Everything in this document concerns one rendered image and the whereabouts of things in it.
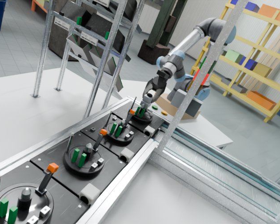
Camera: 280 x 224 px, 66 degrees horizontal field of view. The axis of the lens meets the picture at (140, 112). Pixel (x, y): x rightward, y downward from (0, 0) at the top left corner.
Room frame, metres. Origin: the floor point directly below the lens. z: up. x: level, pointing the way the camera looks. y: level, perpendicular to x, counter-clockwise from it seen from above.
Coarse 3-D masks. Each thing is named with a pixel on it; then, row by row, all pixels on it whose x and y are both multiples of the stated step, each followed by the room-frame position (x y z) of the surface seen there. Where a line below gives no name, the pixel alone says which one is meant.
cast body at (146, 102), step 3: (147, 93) 1.07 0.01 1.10; (150, 93) 1.06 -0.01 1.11; (144, 96) 1.03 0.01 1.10; (147, 96) 1.03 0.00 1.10; (150, 96) 1.04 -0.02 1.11; (144, 99) 1.03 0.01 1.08; (147, 99) 1.03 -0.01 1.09; (150, 99) 1.02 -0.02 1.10; (141, 102) 1.02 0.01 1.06; (144, 102) 1.02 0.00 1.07; (147, 102) 1.02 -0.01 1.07; (150, 102) 1.03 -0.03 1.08; (141, 105) 1.02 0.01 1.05; (144, 105) 1.02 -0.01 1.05; (147, 105) 1.02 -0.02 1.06; (150, 105) 1.07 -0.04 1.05
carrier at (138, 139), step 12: (96, 120) 0.83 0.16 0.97; (108, 120) 0.78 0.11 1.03; (120, 120) 0.92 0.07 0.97; (84, 132) 0.71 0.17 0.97; (96, 132) 0.75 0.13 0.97; (108, 132) 0.75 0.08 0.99; (120, 132) 0.79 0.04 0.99; (132, 132) 0.81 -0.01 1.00; (108, 144) 0.71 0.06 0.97; (120, 144) 0.74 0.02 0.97; (132, 144) 0.78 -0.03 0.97; (120, 156) 0.67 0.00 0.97; (132, 156) 0.69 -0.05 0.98
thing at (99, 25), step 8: (96, 16) 1.00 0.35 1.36; (88, 24) 0.98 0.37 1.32; (96, 24) 0.97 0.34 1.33; (104, 24) 0.97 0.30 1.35; (96, 32) 0.95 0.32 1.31; (104, 32) 0.94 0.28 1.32; (120, 32) 1.02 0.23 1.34; (120, 40) 1.04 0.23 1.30; (112, 48) 1.07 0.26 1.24; (120, 48) 1.06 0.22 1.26; (128, 56) 1.14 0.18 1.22
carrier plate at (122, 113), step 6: (132, 102) 1.17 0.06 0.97; (120, 108) 1.04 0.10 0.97; (126, 108) 1.07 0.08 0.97; (114, 114) 0.96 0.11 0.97; (120, 114) 0.98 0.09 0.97; (126, 114) 1.00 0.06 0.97; (132, 120) 0.97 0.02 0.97; (156, 120) 1.09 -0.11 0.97; (162, 120) 1.12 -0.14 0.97; (132, 126) 0.93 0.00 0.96; (138, 126) 0.94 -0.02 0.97; (144, 126) 0.97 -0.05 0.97; (150, 126) 0.99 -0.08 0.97; (156, 126) 1.02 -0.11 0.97
